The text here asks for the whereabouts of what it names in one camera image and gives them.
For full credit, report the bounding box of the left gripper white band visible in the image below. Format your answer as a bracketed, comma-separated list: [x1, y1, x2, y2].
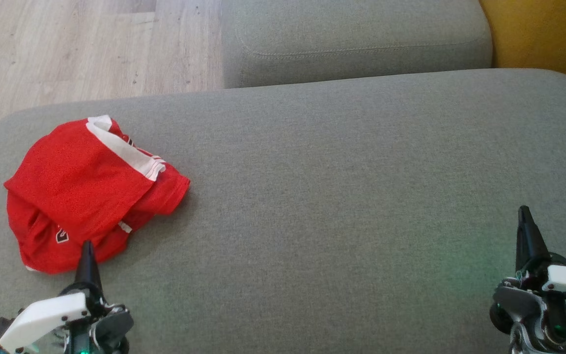
[0, 240, 135, 354]

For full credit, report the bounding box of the large grey sofa seat cushion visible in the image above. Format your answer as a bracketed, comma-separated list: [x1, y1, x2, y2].
[0, 68, 566, 354]

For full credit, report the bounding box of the red t-shirt with white sleeves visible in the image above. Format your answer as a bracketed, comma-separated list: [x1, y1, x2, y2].
[7, 170, 191, 275]

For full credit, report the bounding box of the yellow upholstered block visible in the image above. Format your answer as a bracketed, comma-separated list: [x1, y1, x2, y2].
[479, 0, 566, 97]

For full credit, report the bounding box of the small grey sofa cushion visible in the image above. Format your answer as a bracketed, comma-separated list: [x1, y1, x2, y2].
[221, 0, 494, 89]

